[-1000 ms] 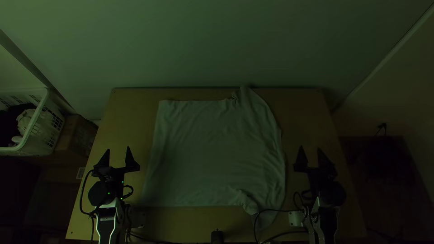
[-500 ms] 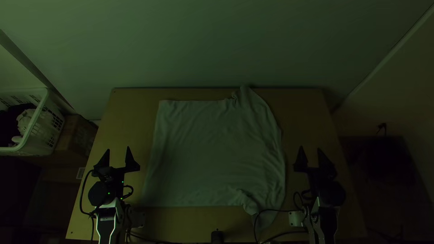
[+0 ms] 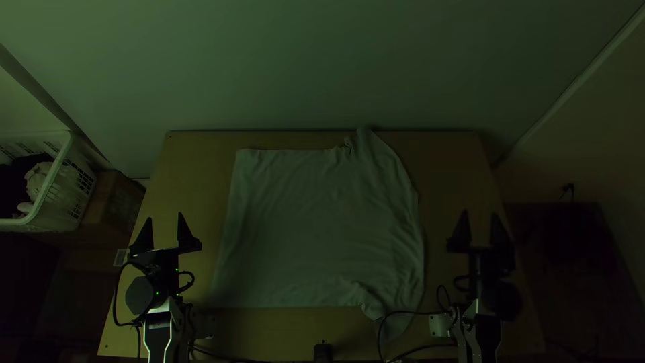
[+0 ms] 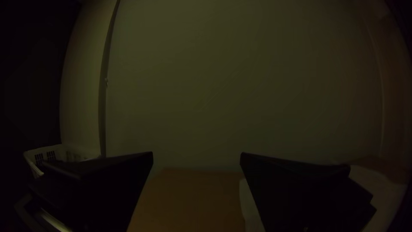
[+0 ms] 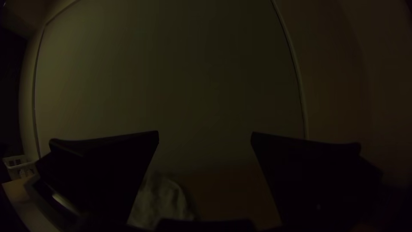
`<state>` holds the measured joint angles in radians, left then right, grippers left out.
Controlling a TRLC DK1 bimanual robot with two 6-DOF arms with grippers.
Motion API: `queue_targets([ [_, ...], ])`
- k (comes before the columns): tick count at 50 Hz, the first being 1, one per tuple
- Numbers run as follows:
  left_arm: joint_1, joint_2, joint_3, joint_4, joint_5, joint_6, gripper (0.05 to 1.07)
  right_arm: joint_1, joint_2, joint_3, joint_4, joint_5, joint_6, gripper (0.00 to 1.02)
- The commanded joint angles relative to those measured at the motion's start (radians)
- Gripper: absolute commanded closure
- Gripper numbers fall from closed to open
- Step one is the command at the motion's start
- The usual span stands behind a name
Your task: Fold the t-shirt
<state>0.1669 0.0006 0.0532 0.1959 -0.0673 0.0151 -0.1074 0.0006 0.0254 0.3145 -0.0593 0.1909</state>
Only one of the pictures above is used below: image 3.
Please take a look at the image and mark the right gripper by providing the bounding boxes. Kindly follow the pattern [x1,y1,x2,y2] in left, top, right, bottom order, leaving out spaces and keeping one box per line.
[445,209,517,289]

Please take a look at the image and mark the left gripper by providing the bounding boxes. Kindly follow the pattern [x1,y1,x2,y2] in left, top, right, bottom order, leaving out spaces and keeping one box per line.
[128,211,203,284]

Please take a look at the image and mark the white t-shirt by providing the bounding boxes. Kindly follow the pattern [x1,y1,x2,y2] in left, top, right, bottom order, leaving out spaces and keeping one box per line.
[205,126,427,339]

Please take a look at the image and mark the brown cardboard box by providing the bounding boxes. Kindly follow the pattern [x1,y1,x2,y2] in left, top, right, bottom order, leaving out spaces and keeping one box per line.
[80,169,148,238]

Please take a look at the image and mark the white laundry basket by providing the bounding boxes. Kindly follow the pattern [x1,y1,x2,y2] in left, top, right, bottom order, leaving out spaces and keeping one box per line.
[0,130,98,233]

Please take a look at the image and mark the heap of clothes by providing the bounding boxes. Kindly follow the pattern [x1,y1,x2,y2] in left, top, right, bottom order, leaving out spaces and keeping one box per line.
[0,153,57,220]

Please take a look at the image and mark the black cable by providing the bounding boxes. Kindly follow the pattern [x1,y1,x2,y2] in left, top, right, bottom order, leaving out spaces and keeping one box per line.
[111,259,150,331]
[376,284,458,363]
[176,270,197,295]

